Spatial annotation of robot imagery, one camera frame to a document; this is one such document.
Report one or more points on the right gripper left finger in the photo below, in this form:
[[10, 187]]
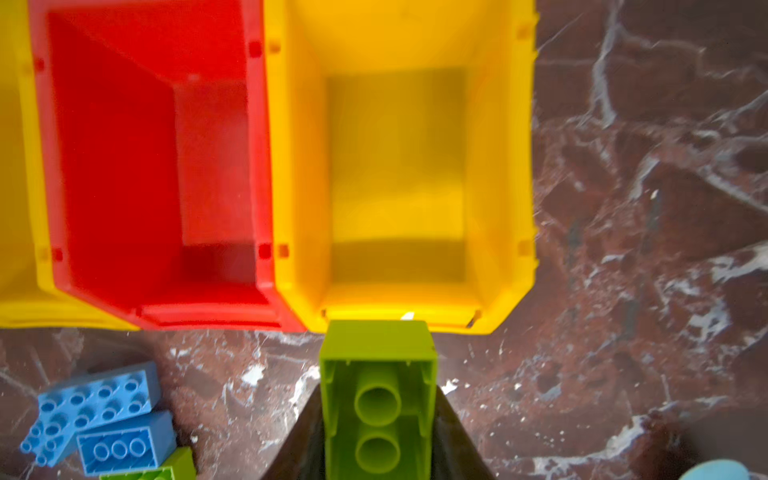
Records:
[[302, 454]]

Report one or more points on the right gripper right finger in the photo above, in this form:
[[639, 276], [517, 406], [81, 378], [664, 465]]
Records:
[[454, 455]]

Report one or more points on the green lego brick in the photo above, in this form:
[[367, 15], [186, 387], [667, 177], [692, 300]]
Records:
[[378, 382]]

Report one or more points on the green lego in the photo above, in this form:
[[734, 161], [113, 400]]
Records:
[[179, 466]]

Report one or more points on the blue lego upturned brick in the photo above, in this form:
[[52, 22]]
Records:
[[137, 444]]

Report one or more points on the blue lego top brick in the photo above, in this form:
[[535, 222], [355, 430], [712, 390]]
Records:
[[93, 400]]

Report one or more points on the blue lego diagonal brick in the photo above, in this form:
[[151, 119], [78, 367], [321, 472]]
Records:
[[50, 440]]

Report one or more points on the light blue toy shovel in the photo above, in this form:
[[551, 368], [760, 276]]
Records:
[[720, 469]]

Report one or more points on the left yellow bin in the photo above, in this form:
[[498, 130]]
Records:
[[29, 297]]

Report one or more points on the yellow bin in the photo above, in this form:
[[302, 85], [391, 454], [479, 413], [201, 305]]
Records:
[[401, 154], [29, 297]]

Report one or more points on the right yellow bin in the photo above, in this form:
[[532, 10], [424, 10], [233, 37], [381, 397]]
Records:
[[401, 154]]

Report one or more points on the red middle bin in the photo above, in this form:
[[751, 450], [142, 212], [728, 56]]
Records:
[[156, 152]]

